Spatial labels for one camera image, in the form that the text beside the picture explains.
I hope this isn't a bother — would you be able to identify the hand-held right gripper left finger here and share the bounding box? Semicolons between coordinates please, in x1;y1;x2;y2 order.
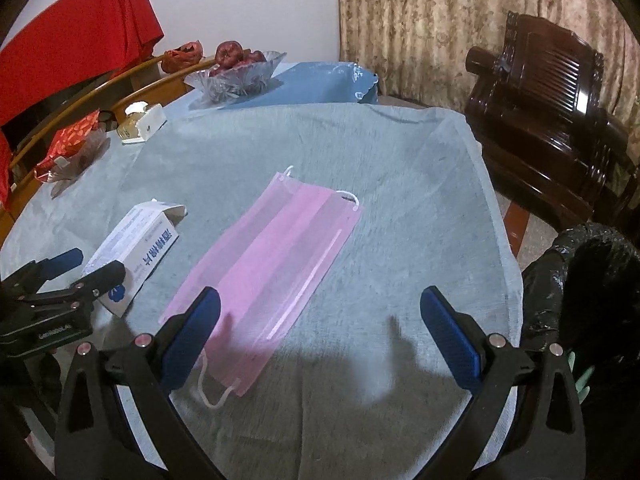
54;286;222;480

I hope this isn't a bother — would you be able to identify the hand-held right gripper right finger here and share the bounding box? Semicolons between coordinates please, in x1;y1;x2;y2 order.
419;286;587;480

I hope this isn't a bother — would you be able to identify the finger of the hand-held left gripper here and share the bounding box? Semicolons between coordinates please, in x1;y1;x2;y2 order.
0;247;85;302
30;260;127;312

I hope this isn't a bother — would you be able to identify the white printed carton box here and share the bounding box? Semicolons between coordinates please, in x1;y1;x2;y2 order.
81;200;187;318

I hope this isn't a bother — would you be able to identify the pink face mask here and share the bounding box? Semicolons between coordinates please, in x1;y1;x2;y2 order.
159;166;362;408

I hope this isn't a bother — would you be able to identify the green glove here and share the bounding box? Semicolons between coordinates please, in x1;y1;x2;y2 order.
567;352;596;403

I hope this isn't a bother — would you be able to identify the black trash bin bag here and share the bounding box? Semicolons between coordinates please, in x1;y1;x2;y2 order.
520;222;640;480

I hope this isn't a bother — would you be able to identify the clear plastic wrapper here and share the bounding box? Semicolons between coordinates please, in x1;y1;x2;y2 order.
50;130;112;198

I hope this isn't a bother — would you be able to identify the red snack packet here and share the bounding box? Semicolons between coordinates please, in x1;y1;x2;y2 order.
34;110;101;181

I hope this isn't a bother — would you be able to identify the small cream and white box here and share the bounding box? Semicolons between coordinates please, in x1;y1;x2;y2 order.
116;101;167;145

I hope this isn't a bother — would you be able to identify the grey table cloth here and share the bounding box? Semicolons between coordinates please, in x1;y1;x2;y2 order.
0;102;525;480

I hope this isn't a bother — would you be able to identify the black television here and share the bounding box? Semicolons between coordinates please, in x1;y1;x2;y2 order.
10;67;138;151

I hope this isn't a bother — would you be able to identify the glass fruit bowl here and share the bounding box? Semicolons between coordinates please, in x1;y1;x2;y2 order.
184;50;287;106

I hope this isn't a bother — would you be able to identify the red plastic bag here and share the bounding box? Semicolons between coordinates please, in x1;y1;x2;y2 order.
160;40;204;73

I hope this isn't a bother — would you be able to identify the red cloth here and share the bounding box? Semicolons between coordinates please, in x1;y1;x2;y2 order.
0;0;166;211

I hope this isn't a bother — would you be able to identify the dark wooden armchair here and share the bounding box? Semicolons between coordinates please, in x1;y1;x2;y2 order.
464;10;640;233

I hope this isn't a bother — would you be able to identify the blue table cloth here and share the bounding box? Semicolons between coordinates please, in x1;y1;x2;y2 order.
220;61;381;111

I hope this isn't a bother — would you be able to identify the beige patterned curtain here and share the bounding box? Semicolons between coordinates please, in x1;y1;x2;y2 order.
337;0;640;126

